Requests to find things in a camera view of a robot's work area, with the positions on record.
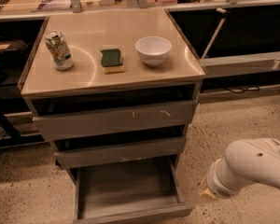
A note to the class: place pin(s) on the grey middle drawer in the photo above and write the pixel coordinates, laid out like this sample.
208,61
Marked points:
119,147

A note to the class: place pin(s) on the green yellow sponge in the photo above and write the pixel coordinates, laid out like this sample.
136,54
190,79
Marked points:
111,61

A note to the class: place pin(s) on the crushed soda can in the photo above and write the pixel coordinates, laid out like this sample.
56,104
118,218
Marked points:
58,48

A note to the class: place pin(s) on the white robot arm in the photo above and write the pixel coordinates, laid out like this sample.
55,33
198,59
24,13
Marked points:
245,162

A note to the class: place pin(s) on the white bowl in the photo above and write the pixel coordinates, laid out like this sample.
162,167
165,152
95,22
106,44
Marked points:
153,50

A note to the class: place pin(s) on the grey top drawer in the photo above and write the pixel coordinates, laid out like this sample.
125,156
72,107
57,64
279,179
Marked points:
117,112

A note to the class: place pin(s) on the grey drawer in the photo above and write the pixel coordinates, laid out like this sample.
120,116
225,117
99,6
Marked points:
117,112
119,147
132,192

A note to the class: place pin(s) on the grey drawer cabinet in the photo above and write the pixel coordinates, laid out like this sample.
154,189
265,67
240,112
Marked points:
86,35

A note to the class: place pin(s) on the grey metal beam right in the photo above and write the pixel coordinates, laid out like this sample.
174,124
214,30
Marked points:
241,65

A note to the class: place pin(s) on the foam gripper body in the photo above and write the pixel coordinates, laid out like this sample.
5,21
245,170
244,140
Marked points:
215,184

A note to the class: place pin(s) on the grey bottom drawer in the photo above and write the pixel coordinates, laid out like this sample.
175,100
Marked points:
132,192

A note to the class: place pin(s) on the dark object left shelf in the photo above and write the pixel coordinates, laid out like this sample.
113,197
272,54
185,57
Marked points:
12,48

